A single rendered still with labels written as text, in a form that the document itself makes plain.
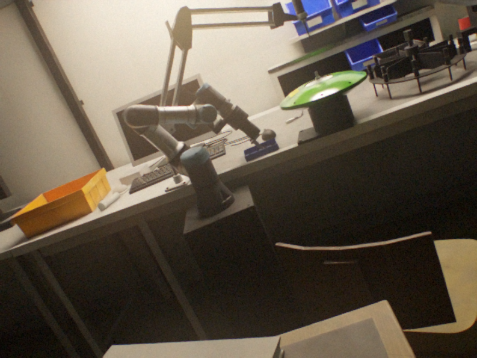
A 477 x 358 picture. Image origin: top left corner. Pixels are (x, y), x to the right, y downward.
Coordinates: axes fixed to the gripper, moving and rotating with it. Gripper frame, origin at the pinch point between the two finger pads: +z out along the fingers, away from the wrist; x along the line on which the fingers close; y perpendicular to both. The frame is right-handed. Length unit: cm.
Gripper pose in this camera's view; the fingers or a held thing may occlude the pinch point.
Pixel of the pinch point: (264, 150)
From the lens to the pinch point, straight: 159.7
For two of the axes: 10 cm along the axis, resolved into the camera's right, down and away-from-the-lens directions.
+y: 6.4, -7.5, -1.5
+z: 7.6, 6.0, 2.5
